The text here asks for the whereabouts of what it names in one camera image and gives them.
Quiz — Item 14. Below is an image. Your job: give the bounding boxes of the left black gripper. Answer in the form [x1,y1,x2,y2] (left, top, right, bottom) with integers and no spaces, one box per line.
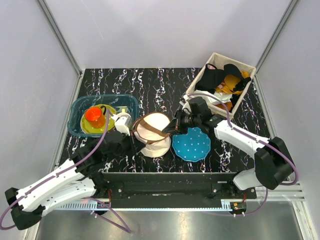
[104,129,146,163]

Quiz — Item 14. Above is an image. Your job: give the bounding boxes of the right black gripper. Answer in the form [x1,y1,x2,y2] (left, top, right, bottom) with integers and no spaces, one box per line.
[163,108,202,135]

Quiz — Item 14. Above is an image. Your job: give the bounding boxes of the cream round laundry bag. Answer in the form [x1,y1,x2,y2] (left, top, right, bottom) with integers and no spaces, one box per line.
[132,112,171,158]

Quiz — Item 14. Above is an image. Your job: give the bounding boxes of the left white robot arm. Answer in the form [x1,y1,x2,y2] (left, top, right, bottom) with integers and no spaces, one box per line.
[5,131,146,230]

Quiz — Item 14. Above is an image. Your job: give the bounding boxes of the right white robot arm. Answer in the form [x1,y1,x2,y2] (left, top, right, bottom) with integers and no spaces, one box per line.
[162,96,297,199]

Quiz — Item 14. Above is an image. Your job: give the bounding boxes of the blue polka dot plate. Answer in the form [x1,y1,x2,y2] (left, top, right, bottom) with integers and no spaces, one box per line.
[172,127,211,163]

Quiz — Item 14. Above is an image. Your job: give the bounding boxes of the cream ceramic cup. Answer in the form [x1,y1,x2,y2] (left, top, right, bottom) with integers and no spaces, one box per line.
[117,112,132,121]

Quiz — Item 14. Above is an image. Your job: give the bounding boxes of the orange mug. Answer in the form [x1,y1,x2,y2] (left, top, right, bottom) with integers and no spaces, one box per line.
[84,105,107,129]

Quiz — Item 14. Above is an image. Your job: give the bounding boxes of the white garment in basket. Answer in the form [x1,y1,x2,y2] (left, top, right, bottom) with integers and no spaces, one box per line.
[193,90,233,105]

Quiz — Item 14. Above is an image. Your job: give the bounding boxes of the black garment in basket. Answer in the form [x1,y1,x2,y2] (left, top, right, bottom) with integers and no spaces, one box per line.
[195,63,242,94]

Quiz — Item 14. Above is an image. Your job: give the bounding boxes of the wicker basket with liner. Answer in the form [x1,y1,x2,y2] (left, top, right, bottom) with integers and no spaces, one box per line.
[184,52,256,119]

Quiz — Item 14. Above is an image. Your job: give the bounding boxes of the mustard yellow garment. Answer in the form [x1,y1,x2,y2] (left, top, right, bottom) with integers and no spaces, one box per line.
[215,71,252,112]

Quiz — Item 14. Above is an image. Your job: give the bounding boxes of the teal plastic tub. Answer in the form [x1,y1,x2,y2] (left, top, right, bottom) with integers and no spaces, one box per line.
[67,94,140,138]

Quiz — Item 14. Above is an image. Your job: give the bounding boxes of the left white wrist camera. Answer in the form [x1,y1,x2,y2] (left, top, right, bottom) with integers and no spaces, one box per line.
[111,114,132,136]

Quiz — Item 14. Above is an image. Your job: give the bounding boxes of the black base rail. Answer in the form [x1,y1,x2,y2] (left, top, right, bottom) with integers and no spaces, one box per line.
[103,172,257,211]

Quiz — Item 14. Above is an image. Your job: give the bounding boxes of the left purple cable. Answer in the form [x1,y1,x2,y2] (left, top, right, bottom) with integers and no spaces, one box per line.
[0,109,133,234]

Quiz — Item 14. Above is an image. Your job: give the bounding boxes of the purple cable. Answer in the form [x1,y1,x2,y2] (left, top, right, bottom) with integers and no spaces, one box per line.
[183,92,300,218]
[0,109,133,234]

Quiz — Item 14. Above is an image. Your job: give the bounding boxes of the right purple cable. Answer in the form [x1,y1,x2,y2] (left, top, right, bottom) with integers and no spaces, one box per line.
[183,92,300,218]

